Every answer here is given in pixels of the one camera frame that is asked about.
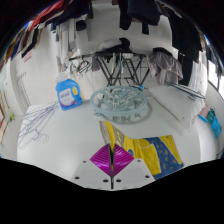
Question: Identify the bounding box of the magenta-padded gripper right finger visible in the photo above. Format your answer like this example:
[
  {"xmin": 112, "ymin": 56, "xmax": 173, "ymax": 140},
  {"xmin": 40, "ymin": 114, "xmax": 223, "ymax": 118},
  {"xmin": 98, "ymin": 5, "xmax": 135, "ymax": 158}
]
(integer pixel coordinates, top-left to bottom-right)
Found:
[{"xmin": 112, "ymin": 143, "xmax": 157, "ymax": 191}]

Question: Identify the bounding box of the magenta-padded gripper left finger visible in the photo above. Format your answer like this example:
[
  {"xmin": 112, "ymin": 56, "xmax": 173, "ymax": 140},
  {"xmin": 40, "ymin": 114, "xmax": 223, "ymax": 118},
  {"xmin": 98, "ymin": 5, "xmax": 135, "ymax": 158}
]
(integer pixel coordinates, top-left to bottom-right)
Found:
[{"xmin": 70, "ymin": 143, "xmax": 113, "ymax": 191}]

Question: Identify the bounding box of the yellow and blue towel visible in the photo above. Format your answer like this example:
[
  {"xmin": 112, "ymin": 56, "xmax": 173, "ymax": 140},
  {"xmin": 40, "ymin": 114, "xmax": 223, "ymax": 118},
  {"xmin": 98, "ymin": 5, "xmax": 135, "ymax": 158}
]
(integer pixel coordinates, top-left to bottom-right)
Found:
[{"xmin": 99, "ymin": 120, "xmax": 185, "ymax": 181}]

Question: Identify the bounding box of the round pale green peg hanger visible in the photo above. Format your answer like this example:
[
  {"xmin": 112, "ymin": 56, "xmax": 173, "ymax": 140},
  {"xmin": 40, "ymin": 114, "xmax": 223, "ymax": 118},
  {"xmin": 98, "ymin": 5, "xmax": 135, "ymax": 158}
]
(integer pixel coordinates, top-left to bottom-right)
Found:
[{"xmin": 89, "ymin": 85, "xmax": 150, "ymax": 123}]

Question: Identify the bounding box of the white pillow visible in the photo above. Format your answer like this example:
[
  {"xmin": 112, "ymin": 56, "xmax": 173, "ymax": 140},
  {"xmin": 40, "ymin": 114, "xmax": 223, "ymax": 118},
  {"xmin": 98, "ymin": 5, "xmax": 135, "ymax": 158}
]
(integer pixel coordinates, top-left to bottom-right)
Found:
[{"xmin": 147, "ymin": 84, "xmax": 206, "ymax": 130}]

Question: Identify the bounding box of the blue detergent bottle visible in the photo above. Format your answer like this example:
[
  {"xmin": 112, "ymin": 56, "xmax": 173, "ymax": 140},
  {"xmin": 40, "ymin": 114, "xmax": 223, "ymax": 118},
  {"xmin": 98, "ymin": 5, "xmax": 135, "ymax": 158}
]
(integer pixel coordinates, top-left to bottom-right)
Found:
[{"xmin": 54, "ymin": 73, "xmax": 84, "ymax": 112}]

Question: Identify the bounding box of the blue bucket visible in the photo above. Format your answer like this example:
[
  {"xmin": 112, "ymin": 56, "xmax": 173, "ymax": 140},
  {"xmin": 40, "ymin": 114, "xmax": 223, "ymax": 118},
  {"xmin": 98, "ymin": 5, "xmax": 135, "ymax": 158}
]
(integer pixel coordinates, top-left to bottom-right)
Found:
[
  {"xmin": 210, "ymin": 116, "xmax": 222, "ymax": 132},
  {"xmin": 213, "ymin": 125, "xmax": 223, "ymax": 139}
]

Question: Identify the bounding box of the dark green clothes hanger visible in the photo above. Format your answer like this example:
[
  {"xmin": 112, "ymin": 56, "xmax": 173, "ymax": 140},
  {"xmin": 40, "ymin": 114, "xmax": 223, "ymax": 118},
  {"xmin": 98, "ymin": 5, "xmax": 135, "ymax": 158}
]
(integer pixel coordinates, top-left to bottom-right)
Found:
[{"xmin": 164, "ymin": 80, "xmax": 207, "ymax": 101}]

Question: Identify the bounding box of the black folding drying rack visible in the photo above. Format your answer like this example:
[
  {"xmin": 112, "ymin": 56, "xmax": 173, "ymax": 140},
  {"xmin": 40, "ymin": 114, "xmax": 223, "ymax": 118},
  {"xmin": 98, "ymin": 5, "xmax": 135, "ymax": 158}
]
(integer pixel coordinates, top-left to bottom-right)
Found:
[{"xmin": 68, "ymin": 49, "xmax": 174, "ymax": 88}]

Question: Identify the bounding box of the grey garment on rack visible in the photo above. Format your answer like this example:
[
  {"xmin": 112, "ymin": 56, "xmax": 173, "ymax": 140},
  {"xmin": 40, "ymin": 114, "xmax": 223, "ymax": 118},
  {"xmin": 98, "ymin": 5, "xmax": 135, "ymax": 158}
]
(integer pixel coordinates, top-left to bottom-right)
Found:
[{"xmin": 146, "ymin": 51, "xmax": 185, "ymax": 86}]

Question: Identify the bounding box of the window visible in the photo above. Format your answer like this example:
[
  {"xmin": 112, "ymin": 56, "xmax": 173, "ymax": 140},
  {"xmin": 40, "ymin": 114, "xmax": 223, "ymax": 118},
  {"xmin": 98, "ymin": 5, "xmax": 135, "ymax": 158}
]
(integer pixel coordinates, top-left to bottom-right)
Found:
[{"xmin": 205, "ymin": 59, "xmax": 224, "ymax": 98}]

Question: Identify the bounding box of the row of dark hanging clothes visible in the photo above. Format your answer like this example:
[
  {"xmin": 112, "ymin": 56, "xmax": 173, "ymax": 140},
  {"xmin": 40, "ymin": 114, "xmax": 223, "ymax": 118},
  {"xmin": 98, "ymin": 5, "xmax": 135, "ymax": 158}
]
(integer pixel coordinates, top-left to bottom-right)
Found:
[{"xmin": 162, "ymin": 2, "xmax": 210, "ymax": 86}]

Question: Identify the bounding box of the black hanging garment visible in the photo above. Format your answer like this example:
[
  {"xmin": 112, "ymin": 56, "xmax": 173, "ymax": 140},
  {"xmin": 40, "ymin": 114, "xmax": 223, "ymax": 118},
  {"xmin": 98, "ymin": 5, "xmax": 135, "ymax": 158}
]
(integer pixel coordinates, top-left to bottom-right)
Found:
[{"xmin": 116, "ymin": 0, "xmax": 162, "ymax": 36}]

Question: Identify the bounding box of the row of colourful hanging clothes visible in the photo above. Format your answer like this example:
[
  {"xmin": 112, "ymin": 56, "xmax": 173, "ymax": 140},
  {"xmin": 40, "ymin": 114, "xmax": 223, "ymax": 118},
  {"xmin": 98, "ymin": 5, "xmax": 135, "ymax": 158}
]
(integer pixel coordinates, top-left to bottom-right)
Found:
[{"xmin": 2, "ymin": 0, "xmax": 75, "ymax": 65}]

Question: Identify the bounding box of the pile of wire hangers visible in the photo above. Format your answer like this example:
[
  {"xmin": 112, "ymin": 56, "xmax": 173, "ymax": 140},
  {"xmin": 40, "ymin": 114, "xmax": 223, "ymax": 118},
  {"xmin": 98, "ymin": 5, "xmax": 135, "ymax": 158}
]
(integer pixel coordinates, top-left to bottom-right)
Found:
[{"xmin": 16, "ymin": 101, "xmax": 61, "ymax": 151}]

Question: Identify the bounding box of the blue-handled brush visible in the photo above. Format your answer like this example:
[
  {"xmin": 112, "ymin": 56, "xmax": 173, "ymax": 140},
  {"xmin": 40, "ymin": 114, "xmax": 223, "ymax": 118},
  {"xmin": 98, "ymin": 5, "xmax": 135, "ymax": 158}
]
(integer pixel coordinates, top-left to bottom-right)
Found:
[{"xmin": 129, "ymin": 83, "xmax": 146, "ymax": 91}]

